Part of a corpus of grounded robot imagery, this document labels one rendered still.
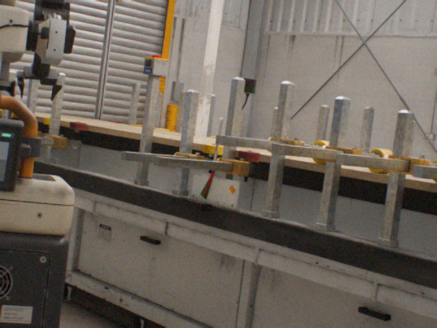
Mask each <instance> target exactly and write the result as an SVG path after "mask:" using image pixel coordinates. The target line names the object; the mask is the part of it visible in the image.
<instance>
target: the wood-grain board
mask: <svg viewBox="0 0 437 328"><path fill-rule="evenodd" d="M35 115H36V120H37V122H43V123H44V117H49V118H51V114H47V113H36V112H35ZM71 121H72V122H77V121H79V122H82V123H87V127H86V130H87V131H91V132H96V133H102V134H107V135H114V136H119V137H125V138H130V139H137V140H140V138H141V132H142V127H141V126H133V125H129V124H120V123H115V122H107V121H102V120H94V119H90V118H81V117H77V116H66V115H61V116H60V126H66V127H70V122H71ZM180 142H181V133H176V132H171V131H163V130H159V129H154V132H153V143H160V144H167V145H171V146H178V147H180ZM212 143H213V144H215V143H216V139H214V138H209V137H201V136H196V135H195V136H194V142H193V148H192V149H194V150H201V152H202V150H203V145H204V144H212ZM239 150H251V152H258V153H260V154H261V155H260V160H259V161H261V162H266V163H271V152H268V150H266V149H259V148H245V147H237V153H236V157H238V154H239ZM285 166H288V167H295V168H299V169H307V170H311V171H318V172H321V173H325V172H326V164H321V163H316V162H314V160H313V159H312V158H309V157H295V156H286V157H285ZM340 176H344V177H349V178H355V179H359V180H367V181H371V182H378V183H382V184H388V178H389V172H388V173H387V174H377V172H372V171H370V170H369V169H368V168H367V167H353V166H345V165H342V166H341V173H340ZM404 187H407V188H412V189H419V190H424V191H430V192H435V193H437V183H436V182H434V181H433V180H430V179H422V178H414V177H412V176H410V175H406V179H405V184H404Z"/></svg>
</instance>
